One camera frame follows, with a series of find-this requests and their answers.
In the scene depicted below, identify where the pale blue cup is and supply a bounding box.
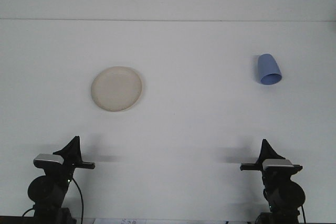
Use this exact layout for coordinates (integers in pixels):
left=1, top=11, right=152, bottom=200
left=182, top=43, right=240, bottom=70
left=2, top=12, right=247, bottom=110
left=256, top=53, right=283, bottom=86

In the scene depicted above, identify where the pale round plate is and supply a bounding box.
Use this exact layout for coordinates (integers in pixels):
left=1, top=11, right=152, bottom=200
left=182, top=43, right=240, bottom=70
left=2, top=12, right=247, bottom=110
left=90, top=66, right=144, bottom=112

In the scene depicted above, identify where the white printed paper sheet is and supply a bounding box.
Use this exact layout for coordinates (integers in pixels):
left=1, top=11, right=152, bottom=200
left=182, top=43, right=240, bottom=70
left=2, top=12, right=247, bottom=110
left=93, top=218, right=148, bottom=224

